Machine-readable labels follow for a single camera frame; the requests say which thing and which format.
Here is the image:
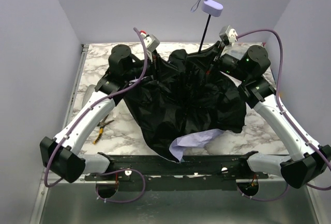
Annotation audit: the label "purple folding umbrella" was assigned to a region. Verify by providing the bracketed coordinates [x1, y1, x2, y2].
[123, 0, 248, 163]

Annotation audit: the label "cream umbrella case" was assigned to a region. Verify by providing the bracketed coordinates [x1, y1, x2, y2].
[82, 84, 95, 106]

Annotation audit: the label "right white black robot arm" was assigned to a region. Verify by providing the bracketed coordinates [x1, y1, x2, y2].
[208, 41, 330, 189]

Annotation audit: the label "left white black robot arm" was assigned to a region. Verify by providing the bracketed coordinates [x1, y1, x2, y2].
[40, 43, 151, 187]

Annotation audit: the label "clear plastic organizer box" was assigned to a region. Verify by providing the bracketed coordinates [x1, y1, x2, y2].
[227, 44, 249, 59]

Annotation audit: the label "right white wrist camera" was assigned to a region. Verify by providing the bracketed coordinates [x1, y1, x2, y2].
[219, 25, 237, 48]

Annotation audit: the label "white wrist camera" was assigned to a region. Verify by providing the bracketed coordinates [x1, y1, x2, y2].
[140, 31, 160, 53]
[219, 25, 237, 48]

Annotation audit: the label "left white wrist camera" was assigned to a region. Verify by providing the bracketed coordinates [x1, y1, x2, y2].
[140, 31, 160, 53]

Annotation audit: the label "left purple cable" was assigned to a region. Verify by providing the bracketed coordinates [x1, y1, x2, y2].
[43, 27, 151, 204]

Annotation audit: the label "purple cable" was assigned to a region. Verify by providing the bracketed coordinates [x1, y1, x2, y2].
[236, 29, 331, 201]
[43, 27, 151, 204]

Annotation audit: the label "yellow handled pliers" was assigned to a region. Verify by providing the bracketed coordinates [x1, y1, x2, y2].
[92, 115, 113, 145]

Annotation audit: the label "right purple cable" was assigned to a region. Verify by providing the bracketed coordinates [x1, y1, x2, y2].
[236, 29, 331, 201]

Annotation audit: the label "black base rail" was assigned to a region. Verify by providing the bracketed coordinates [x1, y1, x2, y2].
[85, 154, 269, 191]

